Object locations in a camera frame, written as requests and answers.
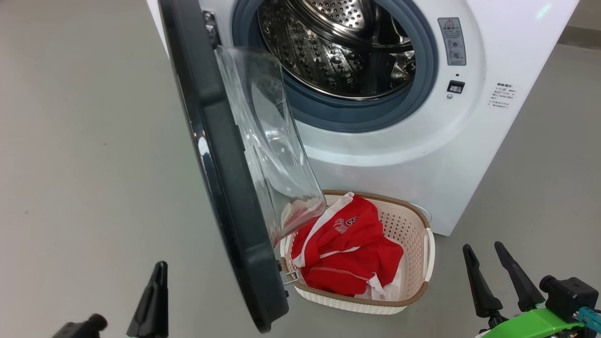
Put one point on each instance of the red garment with white stripe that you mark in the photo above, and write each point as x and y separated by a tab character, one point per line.
352	234

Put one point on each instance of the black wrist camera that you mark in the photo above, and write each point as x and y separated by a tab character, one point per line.
568	298
82	328

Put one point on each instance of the white front-load washing machine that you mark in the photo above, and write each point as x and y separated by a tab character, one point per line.
422	164

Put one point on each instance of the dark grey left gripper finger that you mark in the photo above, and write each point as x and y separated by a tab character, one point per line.
152	310

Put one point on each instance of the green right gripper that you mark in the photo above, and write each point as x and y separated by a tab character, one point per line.
535	326

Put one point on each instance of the cream perforated laundry basket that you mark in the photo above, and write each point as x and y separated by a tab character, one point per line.
413	225

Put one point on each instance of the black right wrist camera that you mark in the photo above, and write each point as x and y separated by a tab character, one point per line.
568	298

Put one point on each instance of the round washing machine door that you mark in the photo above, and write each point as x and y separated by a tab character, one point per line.
235	211

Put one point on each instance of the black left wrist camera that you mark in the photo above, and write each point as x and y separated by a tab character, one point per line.
82	328

